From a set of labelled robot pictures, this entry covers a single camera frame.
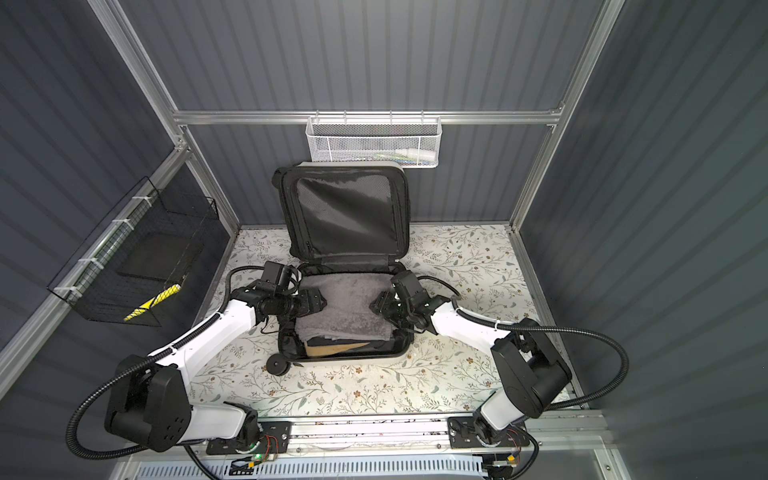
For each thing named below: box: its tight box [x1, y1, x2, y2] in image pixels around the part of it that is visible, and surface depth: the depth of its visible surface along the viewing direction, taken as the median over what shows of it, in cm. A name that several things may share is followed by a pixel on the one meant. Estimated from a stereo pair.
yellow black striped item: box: [123, 284, 182, 322], surface depth 68 cm
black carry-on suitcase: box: [266, 162, 414, 376], surface depth 88 cm
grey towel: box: [295, 272, 397, 342], surface depth 86 cm
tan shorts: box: [304, 342, 370, 357], surface depth 86 cm
